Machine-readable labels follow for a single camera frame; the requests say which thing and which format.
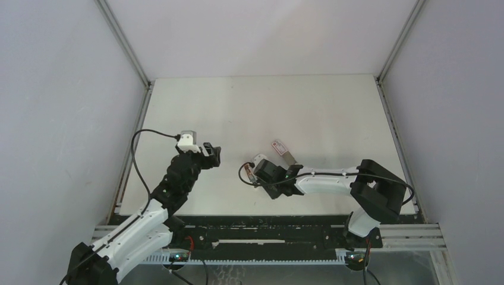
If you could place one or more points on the aluminium left frame rail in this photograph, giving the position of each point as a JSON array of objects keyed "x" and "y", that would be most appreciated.
[{"x": 134, "y": 117}]

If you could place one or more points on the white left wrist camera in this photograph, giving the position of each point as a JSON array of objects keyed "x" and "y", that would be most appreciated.
[{"x": 187, "y": 142}]

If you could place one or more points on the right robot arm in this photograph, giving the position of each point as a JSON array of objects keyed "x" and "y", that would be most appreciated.
[{"x": 378, "y": 192}]

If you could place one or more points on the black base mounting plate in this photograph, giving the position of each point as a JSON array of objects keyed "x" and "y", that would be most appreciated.
[{"x": 182, "y": 240}]

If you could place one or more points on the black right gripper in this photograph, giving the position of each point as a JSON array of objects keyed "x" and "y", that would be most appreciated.
[{"x": 274, "y": 195}]

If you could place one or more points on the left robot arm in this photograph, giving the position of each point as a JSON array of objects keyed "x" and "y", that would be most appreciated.
[{"x": 111, "y": 258}]

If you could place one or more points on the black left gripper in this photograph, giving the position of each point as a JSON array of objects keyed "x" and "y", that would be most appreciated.
[{"x": 212, "y": 160}]

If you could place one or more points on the white slotted cable duct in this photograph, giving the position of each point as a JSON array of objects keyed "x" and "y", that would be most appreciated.
[{"x": 182, "y": 258}]

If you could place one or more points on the aluminium front extrusion rail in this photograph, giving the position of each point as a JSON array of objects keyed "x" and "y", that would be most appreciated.
[{"x": 396, "y": 237}]

